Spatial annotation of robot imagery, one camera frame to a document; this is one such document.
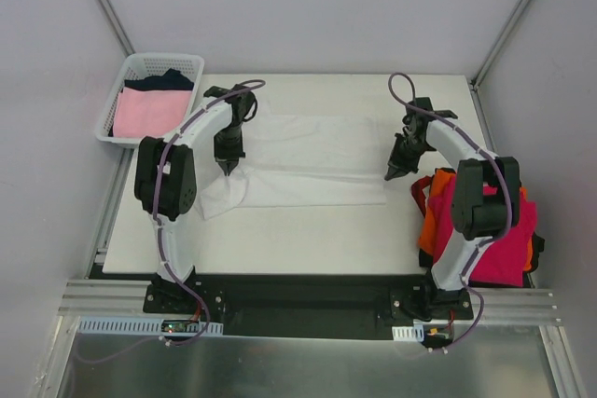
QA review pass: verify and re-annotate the red t shirt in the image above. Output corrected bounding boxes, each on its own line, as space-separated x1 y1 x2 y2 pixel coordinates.
410 176 433 216

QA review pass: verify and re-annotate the white t shirt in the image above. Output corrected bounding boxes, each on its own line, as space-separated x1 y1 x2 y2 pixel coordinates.
195 114 386 220

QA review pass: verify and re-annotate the black t shirt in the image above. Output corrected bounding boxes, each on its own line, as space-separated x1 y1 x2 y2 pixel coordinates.
417 166 546 278

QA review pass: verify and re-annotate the magenta t shirt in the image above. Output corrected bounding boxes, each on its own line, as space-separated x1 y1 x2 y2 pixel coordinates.
419 179 537 287

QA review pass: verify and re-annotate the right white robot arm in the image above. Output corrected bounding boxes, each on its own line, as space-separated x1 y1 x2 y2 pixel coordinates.
384 97 520 322

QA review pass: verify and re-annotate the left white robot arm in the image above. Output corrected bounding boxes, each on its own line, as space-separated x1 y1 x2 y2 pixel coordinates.
133 79 265 313

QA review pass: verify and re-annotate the navy t shirt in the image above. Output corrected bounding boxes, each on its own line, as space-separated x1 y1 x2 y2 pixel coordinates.
124 69 194 91

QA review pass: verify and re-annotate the pink t shirt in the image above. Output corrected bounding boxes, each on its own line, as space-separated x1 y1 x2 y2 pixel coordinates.
112 88 192 139

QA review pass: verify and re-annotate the right white cable duct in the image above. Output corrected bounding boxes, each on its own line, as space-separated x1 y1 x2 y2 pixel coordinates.
392 324 424 343

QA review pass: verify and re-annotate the white cable duct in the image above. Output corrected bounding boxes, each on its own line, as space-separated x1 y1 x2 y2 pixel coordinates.
78 317 224 337
392 324 424 343

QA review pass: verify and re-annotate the aluminium rail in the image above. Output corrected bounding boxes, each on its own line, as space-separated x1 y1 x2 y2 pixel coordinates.
57 280 563 326

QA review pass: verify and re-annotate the left white cable duct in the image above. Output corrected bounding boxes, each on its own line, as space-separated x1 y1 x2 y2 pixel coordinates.
78 317 224 337

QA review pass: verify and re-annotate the right aluminium frame post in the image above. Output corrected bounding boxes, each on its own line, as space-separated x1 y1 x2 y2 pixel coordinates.
470 0 534 91

